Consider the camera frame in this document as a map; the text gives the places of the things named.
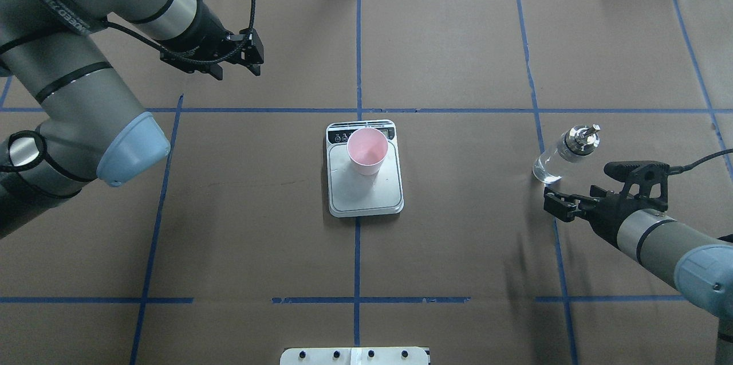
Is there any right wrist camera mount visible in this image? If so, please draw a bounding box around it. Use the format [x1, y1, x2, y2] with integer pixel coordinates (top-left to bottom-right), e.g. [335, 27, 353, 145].
[603, 160, 671, 213]

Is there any silver kitchen scale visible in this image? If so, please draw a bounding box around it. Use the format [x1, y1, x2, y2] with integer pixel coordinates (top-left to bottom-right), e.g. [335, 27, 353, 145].
[325, 119, 405, 217]

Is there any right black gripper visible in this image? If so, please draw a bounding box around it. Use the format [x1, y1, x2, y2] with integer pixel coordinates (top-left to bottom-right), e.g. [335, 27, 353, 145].
[543, 185, 630, 248]

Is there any pink paper cup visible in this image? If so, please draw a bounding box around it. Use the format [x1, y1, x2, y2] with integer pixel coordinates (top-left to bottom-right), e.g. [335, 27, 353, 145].
[346, 128, 388, 175]

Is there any clear glass sauce bottle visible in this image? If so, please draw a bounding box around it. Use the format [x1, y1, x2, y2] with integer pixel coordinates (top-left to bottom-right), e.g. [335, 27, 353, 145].
[533, 124, 601, 185]

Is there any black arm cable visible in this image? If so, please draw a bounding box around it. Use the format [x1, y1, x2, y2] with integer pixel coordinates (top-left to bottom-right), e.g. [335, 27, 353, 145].
[103, 0, 256, 65]
[667, 148, 733, 174]

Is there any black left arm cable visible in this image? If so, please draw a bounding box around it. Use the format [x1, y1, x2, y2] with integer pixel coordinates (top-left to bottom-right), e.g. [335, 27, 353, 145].
[103, 0, 256, 65]

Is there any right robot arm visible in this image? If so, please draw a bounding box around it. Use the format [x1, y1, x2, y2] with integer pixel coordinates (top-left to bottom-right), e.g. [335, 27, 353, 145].
[543, 186, 732, 364]

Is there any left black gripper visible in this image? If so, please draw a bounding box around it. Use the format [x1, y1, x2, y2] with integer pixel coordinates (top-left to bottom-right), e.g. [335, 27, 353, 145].
[159, 6, 265, 81]

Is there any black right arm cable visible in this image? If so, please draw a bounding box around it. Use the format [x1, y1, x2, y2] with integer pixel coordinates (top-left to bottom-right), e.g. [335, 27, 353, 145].
[667, 148, 733, 174]

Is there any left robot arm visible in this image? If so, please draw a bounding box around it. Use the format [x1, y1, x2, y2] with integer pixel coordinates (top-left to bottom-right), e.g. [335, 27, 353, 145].
[2, 0, 264, 237]

